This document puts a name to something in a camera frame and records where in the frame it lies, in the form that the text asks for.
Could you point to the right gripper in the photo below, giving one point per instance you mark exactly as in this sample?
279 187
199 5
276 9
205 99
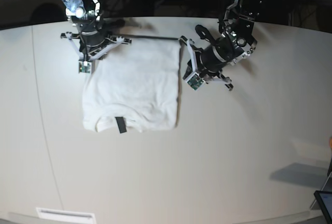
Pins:
94 42

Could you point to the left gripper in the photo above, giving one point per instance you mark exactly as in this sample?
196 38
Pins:
207 63

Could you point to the white paper label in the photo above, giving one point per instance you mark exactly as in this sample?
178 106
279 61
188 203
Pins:
65 216

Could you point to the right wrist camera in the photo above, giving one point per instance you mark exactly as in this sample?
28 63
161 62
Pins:
194 81

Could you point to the white printed T-shirt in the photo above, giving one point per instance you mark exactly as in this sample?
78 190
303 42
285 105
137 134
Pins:
137 82

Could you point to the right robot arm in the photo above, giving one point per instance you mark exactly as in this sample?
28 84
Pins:
90 12

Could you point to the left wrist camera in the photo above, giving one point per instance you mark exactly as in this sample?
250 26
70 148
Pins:
85 67

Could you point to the black tablet screen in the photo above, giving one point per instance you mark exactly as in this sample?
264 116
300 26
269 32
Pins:
323 199

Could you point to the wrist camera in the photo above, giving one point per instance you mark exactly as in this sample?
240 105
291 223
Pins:
85 67
194 81

